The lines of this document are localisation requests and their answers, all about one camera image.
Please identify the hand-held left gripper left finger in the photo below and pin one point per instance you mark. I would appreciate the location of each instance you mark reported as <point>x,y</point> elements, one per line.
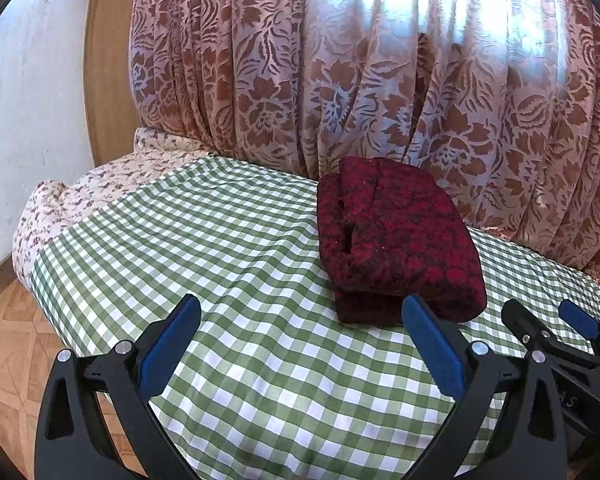
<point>172,340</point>

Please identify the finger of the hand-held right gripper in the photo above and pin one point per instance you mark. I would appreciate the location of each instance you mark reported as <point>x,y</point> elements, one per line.
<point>522,320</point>
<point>580,320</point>

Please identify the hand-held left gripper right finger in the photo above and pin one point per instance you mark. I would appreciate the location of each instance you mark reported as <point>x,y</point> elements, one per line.
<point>432,345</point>

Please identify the dark red patterned garment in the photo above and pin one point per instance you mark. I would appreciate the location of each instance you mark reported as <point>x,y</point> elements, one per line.
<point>405,240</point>

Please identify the green checked bed sheet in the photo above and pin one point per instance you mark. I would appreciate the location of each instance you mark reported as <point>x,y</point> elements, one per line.
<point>230,260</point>

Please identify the floral print bedding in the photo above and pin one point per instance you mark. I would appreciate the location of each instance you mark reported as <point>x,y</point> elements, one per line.
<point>105,180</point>

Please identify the brown floral curtain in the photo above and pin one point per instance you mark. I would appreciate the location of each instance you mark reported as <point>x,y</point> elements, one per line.
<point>380,85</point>

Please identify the wooden door frame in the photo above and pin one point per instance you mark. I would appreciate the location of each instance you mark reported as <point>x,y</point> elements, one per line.
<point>110,60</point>

